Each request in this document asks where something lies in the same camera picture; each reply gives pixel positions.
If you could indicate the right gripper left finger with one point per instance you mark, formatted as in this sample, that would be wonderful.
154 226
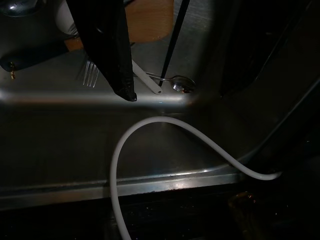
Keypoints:
107 50

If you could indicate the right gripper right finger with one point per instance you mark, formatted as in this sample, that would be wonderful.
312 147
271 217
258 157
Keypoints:
240 50

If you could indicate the steel fork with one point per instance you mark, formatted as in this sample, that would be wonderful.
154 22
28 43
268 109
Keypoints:
73 30
87 75

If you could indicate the steel spoon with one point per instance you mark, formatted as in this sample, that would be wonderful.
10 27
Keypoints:
182 83

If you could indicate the black chopstick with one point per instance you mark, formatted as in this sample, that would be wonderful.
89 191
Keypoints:
172 42

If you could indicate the stainless steel sink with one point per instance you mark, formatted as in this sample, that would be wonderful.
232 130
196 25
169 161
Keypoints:
75 140

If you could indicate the yellow dish soap bottle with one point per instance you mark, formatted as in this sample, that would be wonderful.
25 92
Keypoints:
246 215

